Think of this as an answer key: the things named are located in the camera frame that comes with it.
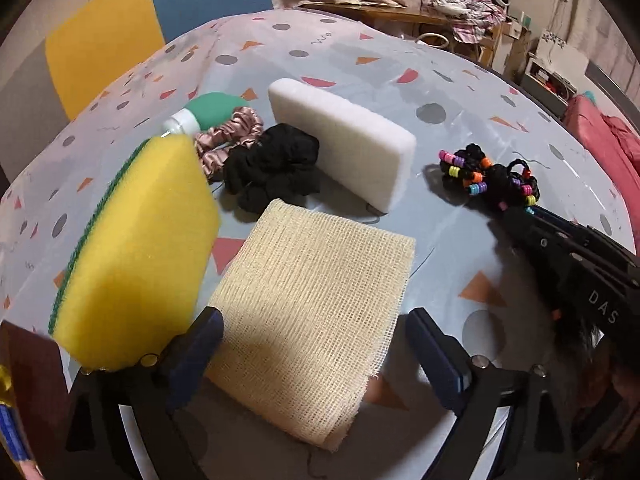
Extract pink satin scrunchie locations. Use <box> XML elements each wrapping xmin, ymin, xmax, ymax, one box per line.
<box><xmin>194</xmin><ymin>106</ymin><xmax>264</xmax><ymax>183</ymax></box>

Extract beige mesh cloth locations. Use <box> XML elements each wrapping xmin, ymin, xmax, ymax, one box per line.
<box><xmin>204</xmin><ymin>198</ymin><xmax>417</xmax><ymax>453</ymax></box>

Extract black beaded hair ties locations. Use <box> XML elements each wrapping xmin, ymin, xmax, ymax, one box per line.
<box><xmin>438</xmin><ymin>143</ymin><xmax>543</xmax><ymax>217</ymax></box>

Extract wooden desk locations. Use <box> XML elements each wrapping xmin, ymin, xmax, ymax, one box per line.
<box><xmin>297</xmin><ymin>0</ymin><xmax>502</xmax><ymax>67</ymax></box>

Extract black scrunchie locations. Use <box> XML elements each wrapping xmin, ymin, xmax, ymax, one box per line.
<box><xmin>222</xmin><ymin>122</ymin><xmax>323</xmax><ymax>212</ymax></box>

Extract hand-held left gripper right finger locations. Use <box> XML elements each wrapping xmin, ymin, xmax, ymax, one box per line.
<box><xmin>405</xmin><ymin>307</ymin><xmax>576</xmax><ymax>480</ymax></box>

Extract pile of clothes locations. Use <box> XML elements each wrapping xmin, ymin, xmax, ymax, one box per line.
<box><xmin>421</xmin><ymin>0</ymin><xmax>507</xmax><ymax>44</ymax></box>

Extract pink bedding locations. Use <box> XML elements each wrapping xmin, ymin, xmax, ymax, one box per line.
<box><xmin>564</xmin><ymin>94</ymin><xmax>640</xmax><ymax>243</ymax></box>

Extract white storage cabinet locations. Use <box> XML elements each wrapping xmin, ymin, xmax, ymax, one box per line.
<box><xmin>522</xmin><ymin>35</ymin><xmax>591</xmax><ymax>98</ymax></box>

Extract yellow sponge with green scourer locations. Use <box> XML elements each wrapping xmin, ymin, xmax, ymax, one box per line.
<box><xmin>47</xmin><ymin>134</ymin><xmax>222</xmax><ymax>372</ymax></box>

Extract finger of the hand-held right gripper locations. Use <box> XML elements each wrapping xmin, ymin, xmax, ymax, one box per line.
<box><xmin>500</xmin><ymin>209</ymin><xmax>587</xmax><ymax>302</ymax></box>
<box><xmin>529</xmin><ymin>207</ymin><xmax>640</xmax><ymax>286</ymax></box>

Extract white foam sponge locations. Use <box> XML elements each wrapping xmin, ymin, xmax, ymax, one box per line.
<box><xmin>268</xmin><ymin>78</ymin><xmax>418</xmax><ymax>213</ymax></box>

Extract dark red storage box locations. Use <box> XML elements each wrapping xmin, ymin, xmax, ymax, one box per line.
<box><xmin>0</xmin><ymin>320</ymin><xmax>68</xmax><ymax>480</ymax></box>

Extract grey yellow blue chair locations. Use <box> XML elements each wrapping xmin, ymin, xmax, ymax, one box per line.
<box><xmin>0</xmin><ymin>0</ymin><xmax>275</xmax><ymax>171</ymax></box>

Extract patterned plastic tablecloth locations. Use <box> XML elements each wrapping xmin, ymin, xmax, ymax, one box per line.
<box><xmin>0</xmin><ymin>7</ymin><xmax>640</xmax><ymax>480</ymax></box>

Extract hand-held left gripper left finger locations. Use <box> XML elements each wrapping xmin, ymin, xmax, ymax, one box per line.
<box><xmin>65</xmin><ymin>306</ymin><xmax>226</xmax><ymax>480</ymax></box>

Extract green squeeze bottle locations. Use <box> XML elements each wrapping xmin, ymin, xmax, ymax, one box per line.
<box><xmin>161</xmin><ymin>91</ymin><xmax>249</xmax><ymax>137</ymax></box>

